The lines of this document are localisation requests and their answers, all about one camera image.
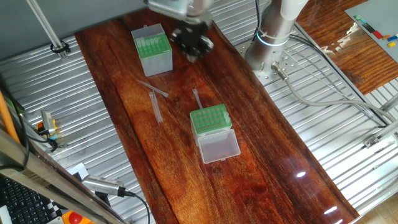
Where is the black silver-camera cable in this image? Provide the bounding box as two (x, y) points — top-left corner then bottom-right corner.
(123, 190), (152, 224)

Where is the glossy brown wooden board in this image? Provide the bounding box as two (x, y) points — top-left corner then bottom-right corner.
(74, 0), (361, 224)

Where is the shiny steel rail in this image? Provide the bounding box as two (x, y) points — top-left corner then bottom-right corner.
(0, 123), (128, 224)

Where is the black cable tie ring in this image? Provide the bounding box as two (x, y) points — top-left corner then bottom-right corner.
(50, 39), (72, 55)

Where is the black block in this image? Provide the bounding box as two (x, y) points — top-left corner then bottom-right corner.
(361, 22), (376, 34)

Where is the black keyboard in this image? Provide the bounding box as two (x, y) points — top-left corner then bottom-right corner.
(0, 175), (59, 224)

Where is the orange emergency stop box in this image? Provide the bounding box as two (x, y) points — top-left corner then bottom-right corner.
(61, 210), (98, 224)

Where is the orange tube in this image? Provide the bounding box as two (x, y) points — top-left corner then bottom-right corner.
(0, 89), (22, 144)

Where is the aluminium profile bar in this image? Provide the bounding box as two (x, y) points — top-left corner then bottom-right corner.
(363, 119), (398, 149)
(378, 92), (398, 113)

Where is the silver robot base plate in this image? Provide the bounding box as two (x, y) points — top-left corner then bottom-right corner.
(235, 32), (312, 88)

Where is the grey board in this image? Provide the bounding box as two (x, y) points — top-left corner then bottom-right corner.
(344, 0), (398, 63)

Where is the silver camera on stand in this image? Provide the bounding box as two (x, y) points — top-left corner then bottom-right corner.
(81, 174), (127, 198)

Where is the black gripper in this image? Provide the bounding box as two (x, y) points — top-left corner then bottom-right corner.
(170, 21), (215, 63)

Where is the silver camera mount bracket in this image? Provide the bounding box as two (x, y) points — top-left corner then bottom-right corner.
(145, 0), (191, 21)

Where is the grey cable with metal connector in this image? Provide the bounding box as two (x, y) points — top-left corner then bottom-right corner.
(270, 61), (397, 124)

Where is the yellow orange turtle toy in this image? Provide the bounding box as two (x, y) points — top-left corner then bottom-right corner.
(36, 119), (59, 141)

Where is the aluminium post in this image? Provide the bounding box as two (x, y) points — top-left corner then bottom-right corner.
(25, 0), (70, 60)

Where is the green clear pipette tip box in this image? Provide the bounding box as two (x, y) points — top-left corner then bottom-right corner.
(131, 23), (174, 78)
(189, 103), (242, 165)

